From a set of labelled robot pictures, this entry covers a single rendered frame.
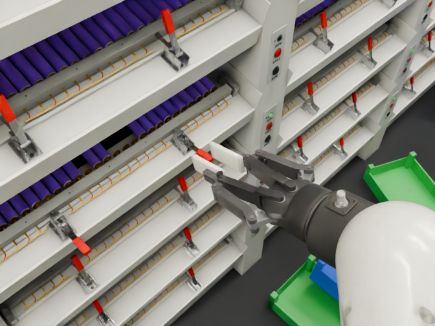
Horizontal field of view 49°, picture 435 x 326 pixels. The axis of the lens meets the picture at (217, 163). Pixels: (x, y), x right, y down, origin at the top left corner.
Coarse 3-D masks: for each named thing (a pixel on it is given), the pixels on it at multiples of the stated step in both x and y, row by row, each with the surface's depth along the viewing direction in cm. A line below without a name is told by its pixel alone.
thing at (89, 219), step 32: (224, 64) 98; (256, 96) 96; (192, 128) 94; (224, 128) 95; (160, 160) 89; (96, 192) 84; (128, 192) 85; (96, 224) 82; (0, 256) 76; (32, 256) 77; (64, 256) 82; (0, 288) 74
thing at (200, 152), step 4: (184, 140) 89; (184, 144) 90; (188, 144) 89; (192, 144) 89; (192, 148) 88; (196, 148) 88; (196, 152) 88; (200, 152) 87; (204, 152) 87; (200, 156) 87; (204, 156) 87; (208, 156) 87; (208, 160) 86; (212, 160) 87
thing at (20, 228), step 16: (208, 96) 95; (224, 96) 97; (192, 112) 93; (160, 128) 90; (176, 128) 91; (144, 144) 88; (112, 160) 85; (128, 160) 86; (96, 176) 83; (64, 192) 80; (80, 192) 81; (48, 208) 79; (16, 224) 76; (32, 224) 77; (0, 240) 75; (32, 240) 77
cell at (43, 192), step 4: (32, 184) 81; (36, 184) 80; (40, 184) 81; (32, 188) 81; (36, 188) 80; (40, 188) 80; (44, 188) 81; (36, 192) 80; (40, 192) 80; (44, 192) 80; (48, 192) 80; (40, 196) 80; (44, 196) 80
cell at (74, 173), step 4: (64, 164) 83; (68, 164) 83; (72, 164) 84; (64, 168) 83; (68, 168) 83; (72, 168) 83; (76, 168) 84; (68, 172) 83; (72, 172) 83; (76, 172) 83; (72, 176) 83; (76, 176) 83
